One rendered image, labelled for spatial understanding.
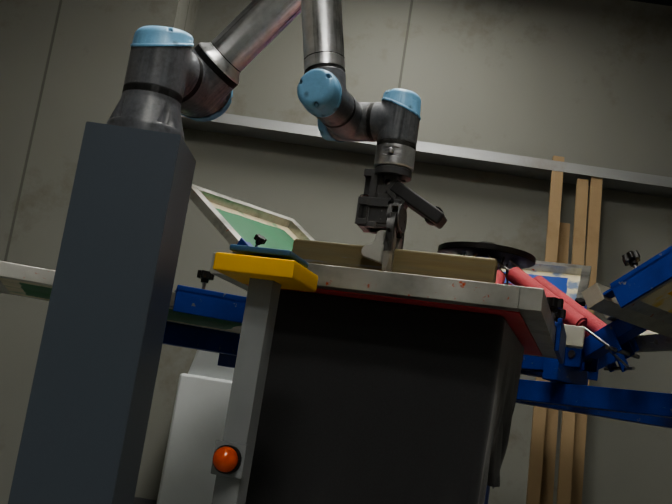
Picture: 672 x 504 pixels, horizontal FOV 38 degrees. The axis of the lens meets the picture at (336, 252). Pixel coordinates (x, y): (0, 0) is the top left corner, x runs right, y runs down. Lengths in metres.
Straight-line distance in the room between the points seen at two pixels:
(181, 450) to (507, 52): 3.10
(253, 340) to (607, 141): 4.80
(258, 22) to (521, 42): 4.31
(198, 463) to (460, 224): 2.12
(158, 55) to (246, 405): 0.75
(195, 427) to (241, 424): 3.50
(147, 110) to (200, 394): 3.24
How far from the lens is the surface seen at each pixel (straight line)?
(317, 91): 1.72
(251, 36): 2.02
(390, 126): 1.81
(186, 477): 4.99
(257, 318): 1.48
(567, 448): 5.25
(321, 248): 1.80
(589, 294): 2.53
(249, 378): 1.48
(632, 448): 5.91
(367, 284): 1.64
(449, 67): 6.10
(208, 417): 4.97
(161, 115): 1.87
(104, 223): 1.80
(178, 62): 1.92
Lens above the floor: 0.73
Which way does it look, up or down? 10 degrees up
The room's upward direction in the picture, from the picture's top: 9 degrees clockwise
